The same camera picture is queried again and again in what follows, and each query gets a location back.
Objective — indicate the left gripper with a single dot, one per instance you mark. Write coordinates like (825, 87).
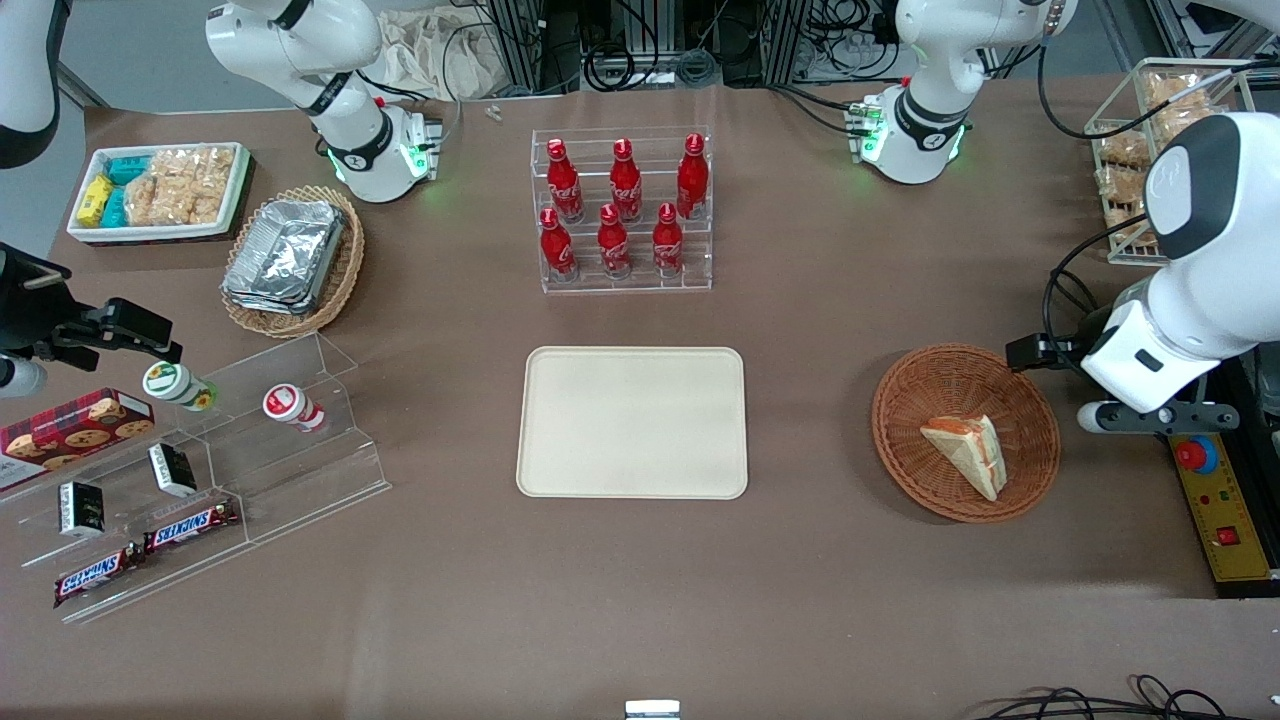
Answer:
(1030, 352)

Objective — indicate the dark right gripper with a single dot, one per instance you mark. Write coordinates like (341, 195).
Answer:
(28, 308)

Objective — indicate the triangle sandwich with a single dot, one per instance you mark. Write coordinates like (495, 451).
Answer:
(968, 452)

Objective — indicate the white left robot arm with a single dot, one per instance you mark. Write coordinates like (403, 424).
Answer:
(940, 60)

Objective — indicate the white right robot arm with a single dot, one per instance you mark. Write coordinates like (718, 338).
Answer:
(300, 40)

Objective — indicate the brown round wicker basket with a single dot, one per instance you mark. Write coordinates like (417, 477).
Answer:
(920, 470)

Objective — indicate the tan oval wicker basket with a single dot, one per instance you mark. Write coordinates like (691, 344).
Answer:
(345, 270)

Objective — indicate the beige plastic tray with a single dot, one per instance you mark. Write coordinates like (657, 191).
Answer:
(632, 422)

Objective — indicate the green sunflower yogurt cup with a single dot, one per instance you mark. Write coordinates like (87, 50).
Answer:
(175, 385)

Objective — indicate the red tartan cookie box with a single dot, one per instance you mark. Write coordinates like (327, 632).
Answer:
(70, 435)

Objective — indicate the teal snack packet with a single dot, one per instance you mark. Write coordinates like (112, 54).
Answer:
(128, 170)
(114, 208)

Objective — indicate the yellow snack packet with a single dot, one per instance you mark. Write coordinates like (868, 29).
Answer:
(95, 200)

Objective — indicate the clear rice cracker bag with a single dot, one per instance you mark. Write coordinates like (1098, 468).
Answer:
(195, 168)
(170, 205)

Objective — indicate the small black snack box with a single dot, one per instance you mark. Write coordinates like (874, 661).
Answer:
(172, 470)
(82, 510)

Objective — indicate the clear pastry snack bag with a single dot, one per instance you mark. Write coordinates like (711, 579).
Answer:
(1180, 105)
(1122, 190)

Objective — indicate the stacked aluminium foil containers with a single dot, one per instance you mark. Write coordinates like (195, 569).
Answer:
(285, 255)

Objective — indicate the white rectangular snack bin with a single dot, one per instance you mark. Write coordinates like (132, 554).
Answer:
(240, 190)

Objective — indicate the red strawberry yogurt cup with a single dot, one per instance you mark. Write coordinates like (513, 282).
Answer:
(292, 406)

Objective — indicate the Snickers chocolate bar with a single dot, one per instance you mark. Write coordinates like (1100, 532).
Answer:
(97, 577)
(190, 527)

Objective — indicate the clear acrylic stepped shelf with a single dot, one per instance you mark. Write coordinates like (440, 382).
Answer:
(300, 470)

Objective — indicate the yellow emergency stop box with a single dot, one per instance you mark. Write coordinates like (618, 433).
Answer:
(1222, 510)

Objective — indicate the clear acrylic bottle rack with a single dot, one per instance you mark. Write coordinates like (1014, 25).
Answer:
(700, 270)

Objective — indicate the red cola bottle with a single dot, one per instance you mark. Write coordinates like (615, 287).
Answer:
(563, 182)
(625, 180)
(692, 178)
(613, 242)
(667, 240)
(557, 245)

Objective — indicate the beige cloth bag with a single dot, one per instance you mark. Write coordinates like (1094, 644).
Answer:
(430, 50)

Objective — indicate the small silver white device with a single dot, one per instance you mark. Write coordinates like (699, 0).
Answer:
(652, 710)

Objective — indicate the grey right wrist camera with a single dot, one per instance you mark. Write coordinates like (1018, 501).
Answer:
(20, 377)

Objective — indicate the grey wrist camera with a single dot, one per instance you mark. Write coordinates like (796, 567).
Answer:
(1160, 417)
(20, 377)

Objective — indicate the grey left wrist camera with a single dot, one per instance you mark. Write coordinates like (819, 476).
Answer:
(1160, 417)

